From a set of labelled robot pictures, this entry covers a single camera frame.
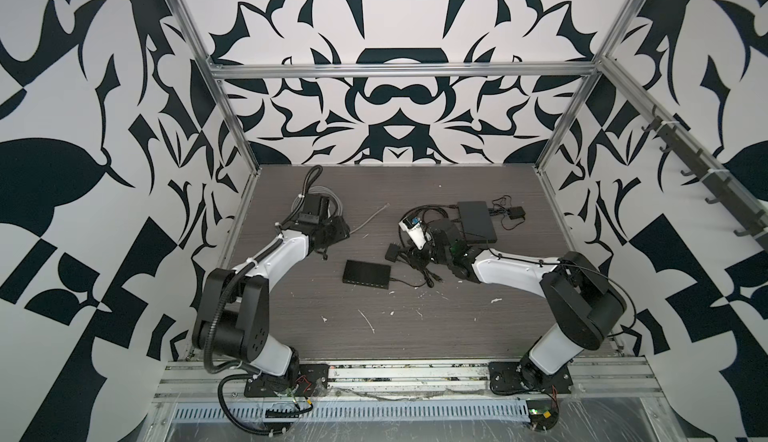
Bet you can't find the wall hook rack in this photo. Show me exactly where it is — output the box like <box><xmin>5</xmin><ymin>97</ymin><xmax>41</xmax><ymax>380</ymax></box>
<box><xmin>643</xmin><ymin>104</ymin><xmax>767</xmax><ymax>252</ymax></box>

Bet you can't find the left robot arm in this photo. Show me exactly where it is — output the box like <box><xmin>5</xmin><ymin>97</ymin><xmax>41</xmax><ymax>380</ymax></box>
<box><xmin>191</xmin><ymin>165</ymin><xmax>351</xmax><ymax>437</ymax></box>

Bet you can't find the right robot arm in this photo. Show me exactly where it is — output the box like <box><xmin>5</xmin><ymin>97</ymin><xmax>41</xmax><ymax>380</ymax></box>
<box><xmin>399</xmin><ymin>216</ymin><xmax>630</xmax><ymax>396</ymax></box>

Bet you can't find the front aluminium rail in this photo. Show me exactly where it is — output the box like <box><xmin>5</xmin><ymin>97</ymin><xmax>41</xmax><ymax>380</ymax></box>
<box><xmin>152</xmin><ymin>357</ymin><xmax>663</xmax><ymax>402</ymax></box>

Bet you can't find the small black adapter with cable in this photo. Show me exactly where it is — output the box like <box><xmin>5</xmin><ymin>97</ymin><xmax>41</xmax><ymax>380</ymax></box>
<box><xmin>385</xmin><ymin>243</ymin><xmax>443</xmax><ymax>288</ymax></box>

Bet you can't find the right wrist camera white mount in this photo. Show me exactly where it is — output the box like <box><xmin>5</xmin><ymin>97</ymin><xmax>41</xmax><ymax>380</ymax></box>
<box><xmin>399</xmin><ymin>216</ymin><xmax>431</xmax><ymax>250</ymax></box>

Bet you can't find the black wall power adapter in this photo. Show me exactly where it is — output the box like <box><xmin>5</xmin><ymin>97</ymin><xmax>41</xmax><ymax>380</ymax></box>
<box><xmin>488</xmin><ymin>194</ymin><xmax>526</xmax><ymax>231</ymax></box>

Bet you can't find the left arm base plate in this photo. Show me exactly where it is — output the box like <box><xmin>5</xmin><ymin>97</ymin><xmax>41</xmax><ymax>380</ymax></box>
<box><xmin>244</xmin><ymin>363</ymin><xmax>330</xmax><ymax>398</ymax></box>

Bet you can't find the black network switch box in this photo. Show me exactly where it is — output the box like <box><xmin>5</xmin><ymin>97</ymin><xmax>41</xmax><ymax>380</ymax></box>
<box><xmin>457</xmin><ymin>201</ymin><xmax>498</xmax><ymax>244</ymax></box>

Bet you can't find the white slotted cable duct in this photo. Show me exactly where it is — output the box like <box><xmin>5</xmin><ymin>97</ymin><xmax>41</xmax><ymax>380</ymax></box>
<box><xmin>173</xmin><ymin>399</ymin><xmax>530</xmax><ymax>423</ymax></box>

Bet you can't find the grey ethernet cable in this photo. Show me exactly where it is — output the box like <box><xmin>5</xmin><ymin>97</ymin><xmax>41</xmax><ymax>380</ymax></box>
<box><xmin>290</xmin><ymin>185</ymin><xmax>390</xmax><ymax>236</ymax></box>

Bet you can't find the black cable with barrel plug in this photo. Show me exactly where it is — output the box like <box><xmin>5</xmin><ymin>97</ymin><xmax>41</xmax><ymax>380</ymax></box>
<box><xmin>398</xmin><ymin>203</ymin><xmax>463</xmax><ymax>245</ymax></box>

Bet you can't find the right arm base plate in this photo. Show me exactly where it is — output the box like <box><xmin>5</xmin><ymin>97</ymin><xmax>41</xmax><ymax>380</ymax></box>
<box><xmin>488</xmin><ymin>361</ymin><xmax>573</xmax><ymax>396</ymax></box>

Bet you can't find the aluminium frame crossbar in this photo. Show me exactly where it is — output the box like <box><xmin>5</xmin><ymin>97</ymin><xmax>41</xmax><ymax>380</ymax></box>
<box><xmin>209</xmin><ymin>62</ymin><xmax>596</xmax><ymax>80</ymax></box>

